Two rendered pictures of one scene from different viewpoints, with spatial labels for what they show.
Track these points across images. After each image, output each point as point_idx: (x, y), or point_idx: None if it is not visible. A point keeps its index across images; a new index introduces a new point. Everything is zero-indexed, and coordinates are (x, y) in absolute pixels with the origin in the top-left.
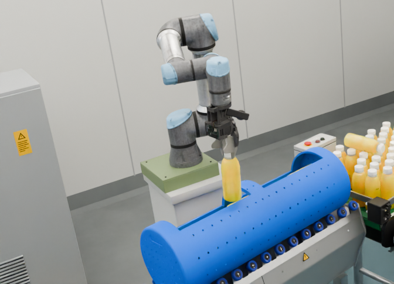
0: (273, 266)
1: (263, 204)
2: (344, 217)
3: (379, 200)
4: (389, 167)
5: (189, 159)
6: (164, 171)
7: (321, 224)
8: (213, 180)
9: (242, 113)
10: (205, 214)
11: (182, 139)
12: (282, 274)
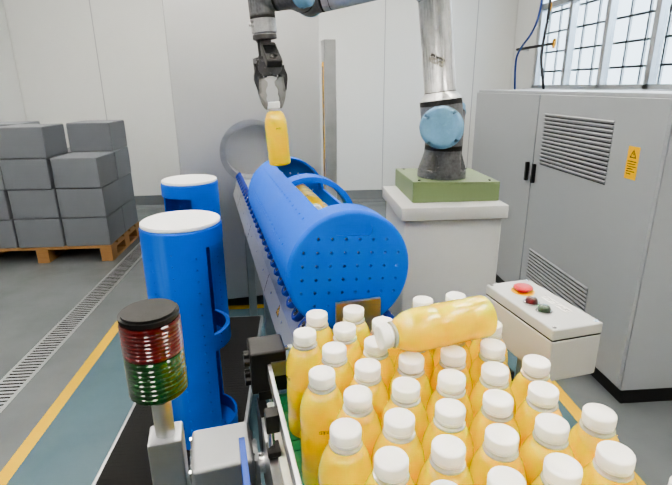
0: (271, 276)
1: (272, 190)
2: None
3: (267, 344)
4: (303, 335)
5: (419, 164)
6: None
7: (291, 300)
8: (398, 199)
9: (264, 55)
10: (340, 203)
11: None
12: (270, 295)
